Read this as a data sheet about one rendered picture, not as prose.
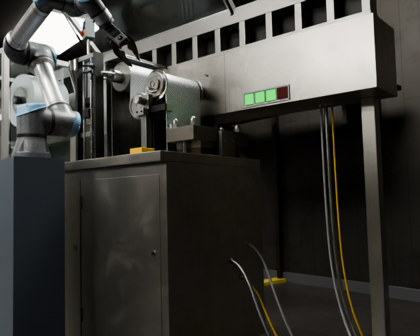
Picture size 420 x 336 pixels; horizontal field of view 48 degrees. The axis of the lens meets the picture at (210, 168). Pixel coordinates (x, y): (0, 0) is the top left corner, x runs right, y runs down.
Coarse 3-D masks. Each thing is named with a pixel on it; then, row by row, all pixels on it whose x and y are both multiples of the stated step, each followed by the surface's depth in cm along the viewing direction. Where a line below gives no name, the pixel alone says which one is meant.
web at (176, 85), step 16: (144, 80) 235; (176, 80) 219; (112, 96) 237; (128, 96) 245; (192, 96) 226; (112, 112) 236; (128, 112) 244; (112, 128) 236; (128, 128) 244; (112, 144) 235; (128, 144) 243
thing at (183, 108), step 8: (168, 96) 213; (176, 96) 217; (176, 104) 217; (184, 104) 221; (192, 104) 226; (168, 112) 212; (176, 112) 216; (184, 112) 221; (192, 112) 225; (200, 112) 230; (168, 120) 212; (184, 120) 220; (200, 120) 229; (168, 128) 212
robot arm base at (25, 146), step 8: (24, 136) 187; (32, 136) 188; (40, 136) 190; (16, 144) 188; (24, 144) 187; (32, 144) 187; (40, 144) 189; (16, 152) 186; (24, 152) 185; (32, 152) 185; (40, 152) 187; (48, 152) 193
